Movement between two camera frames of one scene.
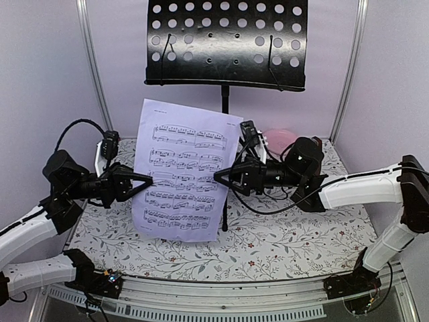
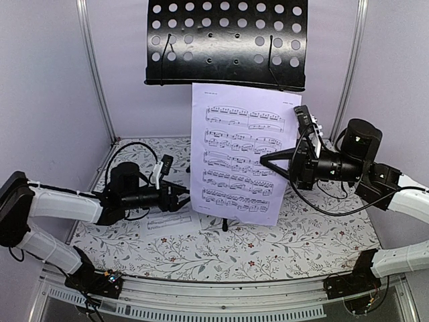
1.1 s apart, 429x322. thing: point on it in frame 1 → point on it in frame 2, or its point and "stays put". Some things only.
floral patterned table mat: (295, 243) stays put
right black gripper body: (259, 182) → (350, 170)
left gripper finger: (127, 182) → (181, 200)
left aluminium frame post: (82, 8) stays put
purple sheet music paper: (182, 149) → (231, 130)
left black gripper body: (105, 189) → (135, 200)
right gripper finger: (236, 177) → (283, 155)
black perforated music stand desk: (251, 43) stays put
